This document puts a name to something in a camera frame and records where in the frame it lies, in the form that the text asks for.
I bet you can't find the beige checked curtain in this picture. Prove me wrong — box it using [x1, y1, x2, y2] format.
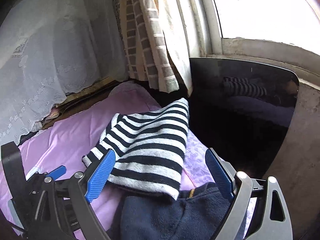
[115, 0, 193, 95]

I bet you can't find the white lace cover cloth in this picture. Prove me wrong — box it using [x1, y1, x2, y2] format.
[1, 0, 128, 144]

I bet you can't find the pile of clothes under lace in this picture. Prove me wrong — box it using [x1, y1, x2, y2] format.
[31, 107, 62, 132]

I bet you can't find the dark glossy headboard panel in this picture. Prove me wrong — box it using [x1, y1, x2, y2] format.
[189, 57, 299, 178]

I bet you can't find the purple bed sheet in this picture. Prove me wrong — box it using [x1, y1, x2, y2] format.
[0, 81, 257, 240]

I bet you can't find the white window frame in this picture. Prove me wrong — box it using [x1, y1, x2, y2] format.
[176, 0, 319, 88]

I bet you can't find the woven bamboo mat edge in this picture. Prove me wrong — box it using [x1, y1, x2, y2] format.
[41, 77, 120, 130]

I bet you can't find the navy blue garment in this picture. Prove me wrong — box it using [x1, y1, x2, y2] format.
[107, 182, 231, 239]

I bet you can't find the black grey striped sweater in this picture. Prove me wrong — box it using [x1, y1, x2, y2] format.
[82, 98, 189, 202]

